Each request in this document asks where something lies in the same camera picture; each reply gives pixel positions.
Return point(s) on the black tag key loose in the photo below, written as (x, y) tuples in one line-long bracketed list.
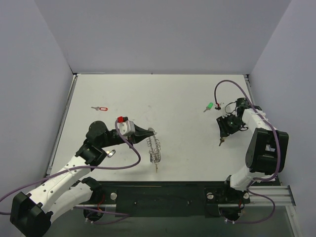
[(110, 153)]

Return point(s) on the red tag key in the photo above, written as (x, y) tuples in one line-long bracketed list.
[(100, 108)]

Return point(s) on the green tag key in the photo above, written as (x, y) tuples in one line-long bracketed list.
[(208, 107)]

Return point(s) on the aluminium frame rail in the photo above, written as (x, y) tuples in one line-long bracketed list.
[(261, 196)]

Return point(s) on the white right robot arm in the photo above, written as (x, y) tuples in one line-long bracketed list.
[(266, 153)]

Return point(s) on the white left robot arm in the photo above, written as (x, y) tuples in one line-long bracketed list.
[(33, 213)]

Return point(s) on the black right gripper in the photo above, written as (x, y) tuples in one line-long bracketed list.
[(224, 127)]

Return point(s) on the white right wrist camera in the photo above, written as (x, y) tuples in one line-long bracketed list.
[(220, 108)]

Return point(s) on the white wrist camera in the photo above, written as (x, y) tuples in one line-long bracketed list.
[(125, 126), (220, 108)]

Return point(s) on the steel keyring disc with rings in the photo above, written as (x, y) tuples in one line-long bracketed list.
[(154, 147)]

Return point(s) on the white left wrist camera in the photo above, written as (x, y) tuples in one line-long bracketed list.
[(125, 126)]

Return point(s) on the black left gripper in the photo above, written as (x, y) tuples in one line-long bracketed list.
[(132, 138)]

